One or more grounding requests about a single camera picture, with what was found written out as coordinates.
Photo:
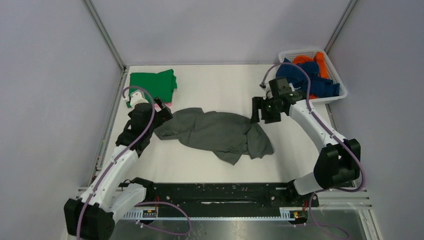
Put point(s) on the folded green t-shirt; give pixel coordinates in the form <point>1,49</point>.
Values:
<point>161,84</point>

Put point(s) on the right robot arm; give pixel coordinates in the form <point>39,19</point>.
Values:
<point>339,157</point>

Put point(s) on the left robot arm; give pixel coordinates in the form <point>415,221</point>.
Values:
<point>94,214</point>

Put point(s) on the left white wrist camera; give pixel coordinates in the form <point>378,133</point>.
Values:
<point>134,99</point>

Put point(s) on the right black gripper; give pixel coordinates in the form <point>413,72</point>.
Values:
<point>259,102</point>

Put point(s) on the blue t-shirt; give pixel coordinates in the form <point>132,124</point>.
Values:
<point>295,77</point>

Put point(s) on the white slotted cable duct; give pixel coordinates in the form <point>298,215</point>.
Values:
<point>282,214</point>

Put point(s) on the grey t-shirt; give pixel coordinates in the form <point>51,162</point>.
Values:
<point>228,135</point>

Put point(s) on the orange t-shirt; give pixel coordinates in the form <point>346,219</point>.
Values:
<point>319,63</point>

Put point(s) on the white plastic basket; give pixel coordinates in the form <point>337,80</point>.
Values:
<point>332,73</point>

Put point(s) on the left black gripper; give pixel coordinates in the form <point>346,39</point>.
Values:
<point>162,115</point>

